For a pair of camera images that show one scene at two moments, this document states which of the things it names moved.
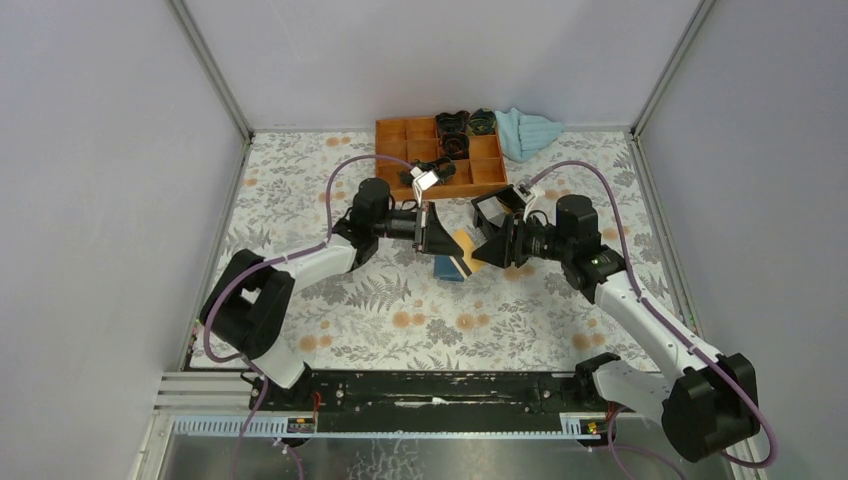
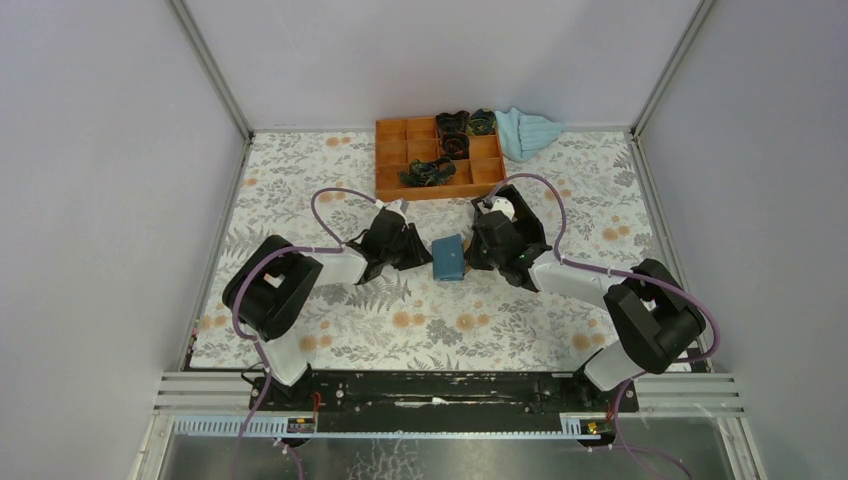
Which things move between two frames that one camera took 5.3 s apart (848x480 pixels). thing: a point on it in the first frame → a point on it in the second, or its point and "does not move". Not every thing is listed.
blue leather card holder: x=447 y=268 does not move
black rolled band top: x=483 y=121 does not move
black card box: x=509 y=199 does not move
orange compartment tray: x=414 y=140 does not move
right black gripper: x=512 y=235 → x=471 y=257
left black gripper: x=435 y=238 → x=417 y=252
